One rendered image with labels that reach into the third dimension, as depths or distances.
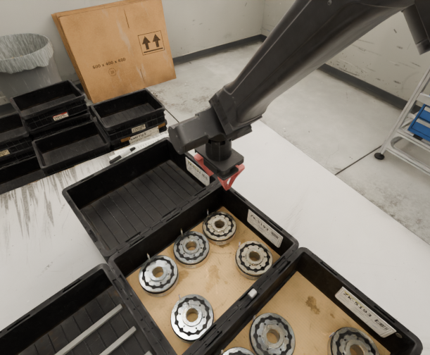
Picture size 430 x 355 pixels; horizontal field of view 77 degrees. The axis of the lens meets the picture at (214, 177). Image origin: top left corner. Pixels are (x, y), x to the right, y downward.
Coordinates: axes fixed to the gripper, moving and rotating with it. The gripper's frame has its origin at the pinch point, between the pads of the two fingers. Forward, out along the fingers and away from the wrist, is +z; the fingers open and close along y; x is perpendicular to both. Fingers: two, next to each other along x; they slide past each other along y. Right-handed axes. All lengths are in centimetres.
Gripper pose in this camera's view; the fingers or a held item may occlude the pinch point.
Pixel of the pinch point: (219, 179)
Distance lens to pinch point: 66.5
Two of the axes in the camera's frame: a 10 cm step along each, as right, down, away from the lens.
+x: 7.6, -5.0, 4.2
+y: 6.5, 5.5, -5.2
